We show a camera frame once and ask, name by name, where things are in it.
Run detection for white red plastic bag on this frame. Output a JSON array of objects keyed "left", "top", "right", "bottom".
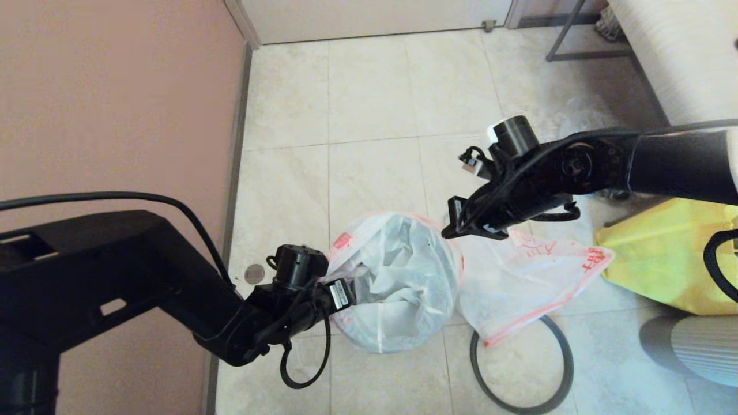
[{"left": 455, "top": 228, "right": 615, "bottom": 348}]

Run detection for grey bin rim ring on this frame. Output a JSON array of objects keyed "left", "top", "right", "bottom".
[{"left": 469, "top": 314, "right": 575, "bottom": 415}]

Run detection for clear crumpled plastic bag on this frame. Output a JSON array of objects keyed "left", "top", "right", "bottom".
[{"left": 542, "top": 95, "right": 641, "bottom": 145}]

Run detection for yellow fabric bag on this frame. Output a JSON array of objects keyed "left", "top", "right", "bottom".
[{"left": 594, "top": 196, "right": 738, "bottom": 316}]

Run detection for grey patterned shoe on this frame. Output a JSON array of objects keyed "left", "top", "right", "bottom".
[{"left": 594, "top": 7, "right": 626, "bottom": 46}]

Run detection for white door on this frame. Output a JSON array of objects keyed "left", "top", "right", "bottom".
[{"left": 241, "top": 0, "right": 514, "bottom": 47}]

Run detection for white wood-grain table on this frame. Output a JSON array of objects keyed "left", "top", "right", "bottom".
[{"left": 608, "top": 0, "right": 738, "bottom": 126}]

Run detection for white ribbed round appliance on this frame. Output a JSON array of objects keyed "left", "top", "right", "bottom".
[{"left": 638, "top": 314, "right": 738, "bottom": 388}]

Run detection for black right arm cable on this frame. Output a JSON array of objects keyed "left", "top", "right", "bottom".
[{"left": 461, "top": 119, "right": 738, "bottom": 304}]

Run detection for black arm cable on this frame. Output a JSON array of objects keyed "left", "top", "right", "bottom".
[
  {"left": 0, "top": 192, "right": 333, "bottom": 390},
  {"left": 461, "top": 119, "right": 738, "bottom": 304}
]

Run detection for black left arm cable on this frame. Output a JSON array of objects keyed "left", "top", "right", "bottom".
[{"left": 0, "top": 192, "right": 333, "bottom": 390}]

